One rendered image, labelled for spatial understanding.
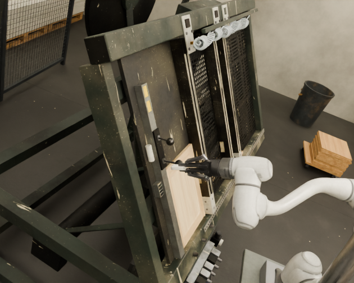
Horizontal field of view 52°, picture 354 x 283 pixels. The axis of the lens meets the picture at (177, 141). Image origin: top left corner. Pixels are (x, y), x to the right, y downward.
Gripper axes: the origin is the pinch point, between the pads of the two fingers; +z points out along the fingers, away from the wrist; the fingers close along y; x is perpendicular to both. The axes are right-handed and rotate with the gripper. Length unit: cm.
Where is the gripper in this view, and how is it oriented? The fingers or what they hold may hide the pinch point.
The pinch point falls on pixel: (178, 167)
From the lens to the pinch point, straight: 164.2
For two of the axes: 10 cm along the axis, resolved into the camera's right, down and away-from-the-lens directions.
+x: 4.1, -3.9, 8.2
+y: 1.9, 9.2, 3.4
